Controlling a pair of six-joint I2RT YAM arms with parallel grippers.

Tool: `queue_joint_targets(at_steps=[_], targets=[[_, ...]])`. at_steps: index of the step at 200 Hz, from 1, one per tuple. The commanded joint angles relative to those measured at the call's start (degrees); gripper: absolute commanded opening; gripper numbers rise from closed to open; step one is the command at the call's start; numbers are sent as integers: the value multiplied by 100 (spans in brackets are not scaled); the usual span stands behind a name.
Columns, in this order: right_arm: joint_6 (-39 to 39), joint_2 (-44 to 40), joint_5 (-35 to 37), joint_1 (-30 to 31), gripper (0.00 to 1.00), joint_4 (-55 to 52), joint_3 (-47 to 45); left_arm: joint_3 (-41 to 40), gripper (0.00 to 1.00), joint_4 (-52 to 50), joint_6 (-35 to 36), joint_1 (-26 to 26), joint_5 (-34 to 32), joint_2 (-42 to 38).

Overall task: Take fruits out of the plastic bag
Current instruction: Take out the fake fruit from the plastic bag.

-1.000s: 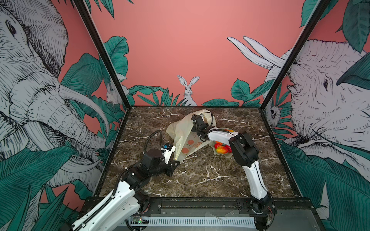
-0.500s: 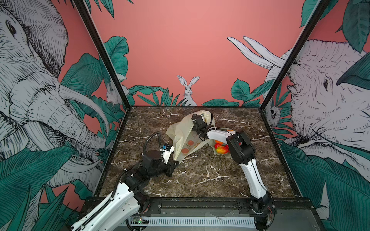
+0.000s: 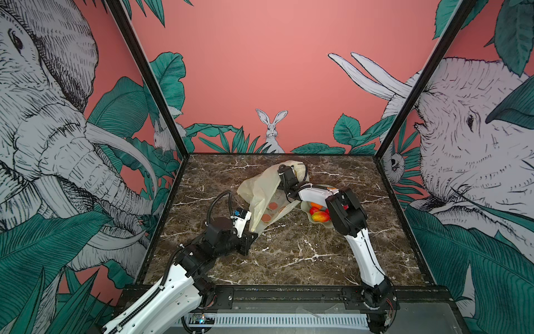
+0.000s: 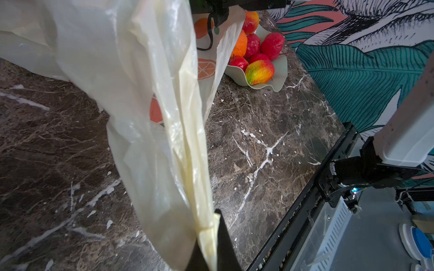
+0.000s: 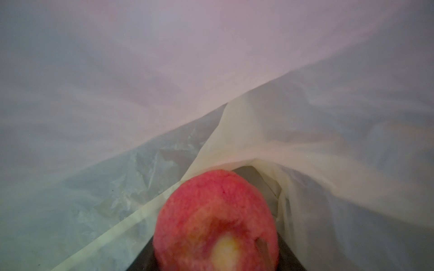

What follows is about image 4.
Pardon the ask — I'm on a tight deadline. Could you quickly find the red pear with stem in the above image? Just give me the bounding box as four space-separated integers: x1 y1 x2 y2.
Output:
228 55 249 72

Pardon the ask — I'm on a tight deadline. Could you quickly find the black front mounting rail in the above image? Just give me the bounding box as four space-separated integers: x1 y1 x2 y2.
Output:
248 122 357 271

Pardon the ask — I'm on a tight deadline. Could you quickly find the large dark red fruit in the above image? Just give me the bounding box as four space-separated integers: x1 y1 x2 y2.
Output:
260 32 285 61

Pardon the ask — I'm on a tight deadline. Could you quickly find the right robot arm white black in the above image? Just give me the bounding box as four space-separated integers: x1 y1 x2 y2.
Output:
190 1 434 188

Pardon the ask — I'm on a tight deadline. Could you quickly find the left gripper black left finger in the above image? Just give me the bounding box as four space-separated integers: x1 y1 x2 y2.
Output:
185 242 209 271

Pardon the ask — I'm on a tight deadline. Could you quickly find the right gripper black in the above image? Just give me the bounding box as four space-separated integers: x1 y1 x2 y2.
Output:
189 0 290 27

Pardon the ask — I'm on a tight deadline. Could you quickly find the blue white round object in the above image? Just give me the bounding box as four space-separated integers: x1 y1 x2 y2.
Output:
399 224 434 261

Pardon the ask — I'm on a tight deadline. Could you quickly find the translucent plastic fruit bag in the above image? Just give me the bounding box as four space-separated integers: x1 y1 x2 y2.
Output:
1 1 240 271

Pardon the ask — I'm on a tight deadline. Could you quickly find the red yellow peach fruit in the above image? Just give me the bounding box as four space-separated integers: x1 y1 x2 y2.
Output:
243 11 259 35

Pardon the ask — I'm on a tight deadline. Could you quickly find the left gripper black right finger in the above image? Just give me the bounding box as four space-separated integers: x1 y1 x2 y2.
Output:
215 209 242 271

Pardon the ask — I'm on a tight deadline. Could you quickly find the red yellow green apple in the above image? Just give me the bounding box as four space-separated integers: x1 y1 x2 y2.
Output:
245 60 275 85

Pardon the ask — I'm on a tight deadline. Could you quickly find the orange fruit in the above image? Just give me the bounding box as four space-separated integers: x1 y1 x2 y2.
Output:
231 30 248 59

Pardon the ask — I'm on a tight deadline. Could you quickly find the white slotted cable duct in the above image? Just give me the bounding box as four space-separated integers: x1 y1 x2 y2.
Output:
291 198 352 271

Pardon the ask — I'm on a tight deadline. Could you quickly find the light green scalloped bowl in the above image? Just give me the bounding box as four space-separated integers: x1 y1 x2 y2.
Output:
225 26 288 92

